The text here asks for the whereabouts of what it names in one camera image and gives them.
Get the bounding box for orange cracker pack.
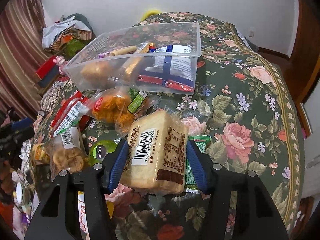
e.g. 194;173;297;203
30;144;50;165

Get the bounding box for long biscuit sleeve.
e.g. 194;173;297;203
80;61;116;88

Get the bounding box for green small snack packet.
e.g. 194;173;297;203
185;139;213;193

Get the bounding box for packaged sliced bread loaf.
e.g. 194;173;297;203
120;110;188;196

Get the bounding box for breadstick pack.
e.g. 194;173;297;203
119;42;155;79

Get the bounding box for blue white red snack bag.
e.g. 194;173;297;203
133;44;196;94

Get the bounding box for yellow white snack packet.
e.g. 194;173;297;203
78;191;114;234

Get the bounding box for purple cracker package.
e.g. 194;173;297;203
96;46;138;59

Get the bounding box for walnut cookie bag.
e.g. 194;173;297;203
43;126;89;180

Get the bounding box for red box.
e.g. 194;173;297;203
34;56;60;88

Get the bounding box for pink plush toy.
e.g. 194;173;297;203
55;55;68;75

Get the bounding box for striped red gold curtain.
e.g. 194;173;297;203
1;0;49;119

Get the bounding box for green jelly cup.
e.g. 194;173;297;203
88;140;117;166

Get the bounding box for pile of clothes and bags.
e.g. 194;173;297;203
42;13;95;59

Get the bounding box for orange fried snack bag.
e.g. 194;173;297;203
81;86;160;136

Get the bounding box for floral green bedspread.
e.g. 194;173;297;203
32;11;306;240

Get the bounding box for clear plastic storage bin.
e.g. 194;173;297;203
64;22;201;95

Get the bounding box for yellow foam tube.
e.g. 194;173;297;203
141;9;162;21

